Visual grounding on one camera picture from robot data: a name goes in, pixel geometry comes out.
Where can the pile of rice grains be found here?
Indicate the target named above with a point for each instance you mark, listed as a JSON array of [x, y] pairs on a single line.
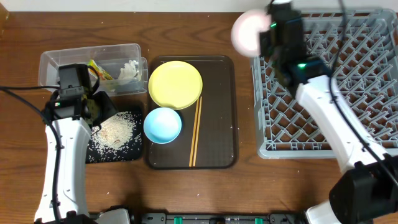
[[115, 133]]

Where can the light blue bowl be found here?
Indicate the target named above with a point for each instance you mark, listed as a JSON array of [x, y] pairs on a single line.
[[162, 125]]

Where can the white tissue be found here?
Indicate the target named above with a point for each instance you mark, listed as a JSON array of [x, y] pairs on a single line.
[[130, 71]]

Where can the grey dishwasher rack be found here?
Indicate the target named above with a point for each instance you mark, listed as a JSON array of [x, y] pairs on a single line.
[[366, 76]]

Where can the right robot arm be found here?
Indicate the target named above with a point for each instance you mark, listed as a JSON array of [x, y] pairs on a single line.
[[367, 188]]

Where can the green orange snack wrapper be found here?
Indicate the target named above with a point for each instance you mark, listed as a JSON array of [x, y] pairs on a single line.
[[97, 71]]

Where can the clear plastic bin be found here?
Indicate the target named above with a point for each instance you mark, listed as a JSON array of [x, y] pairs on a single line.
[[110, 57]]

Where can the yellow plate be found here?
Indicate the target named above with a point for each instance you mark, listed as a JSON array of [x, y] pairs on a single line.
[[175, 84]]

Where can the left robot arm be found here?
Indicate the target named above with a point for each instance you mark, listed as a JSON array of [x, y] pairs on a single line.
[[63, 197]]

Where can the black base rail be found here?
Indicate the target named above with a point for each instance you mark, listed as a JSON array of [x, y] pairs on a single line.
[[121, 216]]

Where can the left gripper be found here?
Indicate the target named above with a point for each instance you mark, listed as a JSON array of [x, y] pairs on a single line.
[[109, 109]]

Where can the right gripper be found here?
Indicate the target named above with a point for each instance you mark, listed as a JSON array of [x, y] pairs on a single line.
[[265, 42]]

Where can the dark brown serving tray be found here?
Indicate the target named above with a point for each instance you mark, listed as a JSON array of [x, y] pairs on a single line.
[[218, 136]]

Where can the pink white bowl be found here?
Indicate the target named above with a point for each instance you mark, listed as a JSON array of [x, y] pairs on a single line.
[[246, 29]]

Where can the left wooden chopstick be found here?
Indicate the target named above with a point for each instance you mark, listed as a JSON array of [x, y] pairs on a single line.
[[194, 133]]

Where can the black waste tray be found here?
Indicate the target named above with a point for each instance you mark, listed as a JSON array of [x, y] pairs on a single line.
[[124, 149]]

